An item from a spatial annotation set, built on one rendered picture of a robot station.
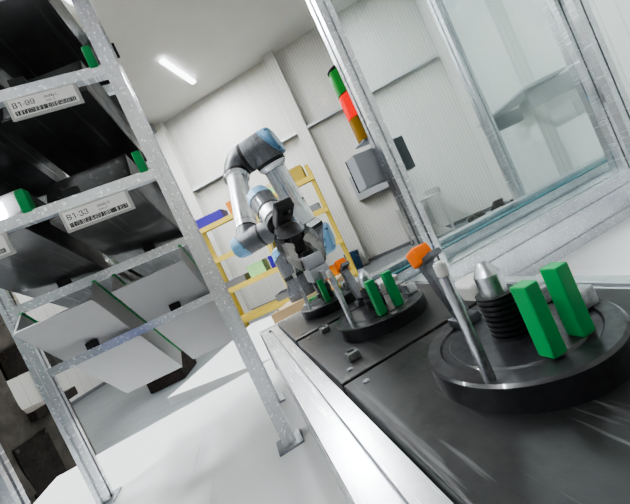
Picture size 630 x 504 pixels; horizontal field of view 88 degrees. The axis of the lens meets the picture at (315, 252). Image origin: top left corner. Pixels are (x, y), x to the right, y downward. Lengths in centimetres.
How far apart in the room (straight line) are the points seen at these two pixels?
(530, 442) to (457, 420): 5
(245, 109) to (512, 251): 911
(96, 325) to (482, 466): 61
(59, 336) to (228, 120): 921
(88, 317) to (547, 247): 90
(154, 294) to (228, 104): 929
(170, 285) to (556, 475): 58
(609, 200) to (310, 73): 868
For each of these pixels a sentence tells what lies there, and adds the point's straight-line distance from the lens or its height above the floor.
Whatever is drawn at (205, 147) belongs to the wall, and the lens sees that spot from 992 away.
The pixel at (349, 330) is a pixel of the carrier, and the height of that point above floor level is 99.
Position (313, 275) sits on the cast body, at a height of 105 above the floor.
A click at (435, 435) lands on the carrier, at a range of 26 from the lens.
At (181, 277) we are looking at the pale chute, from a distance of 64.
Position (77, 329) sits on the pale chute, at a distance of 70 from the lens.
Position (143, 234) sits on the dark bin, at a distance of 66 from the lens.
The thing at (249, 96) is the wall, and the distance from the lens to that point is 967.
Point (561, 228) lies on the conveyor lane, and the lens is 89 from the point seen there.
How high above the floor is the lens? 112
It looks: 2 degrees down
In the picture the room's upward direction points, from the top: 25 degrees counter-clockwise
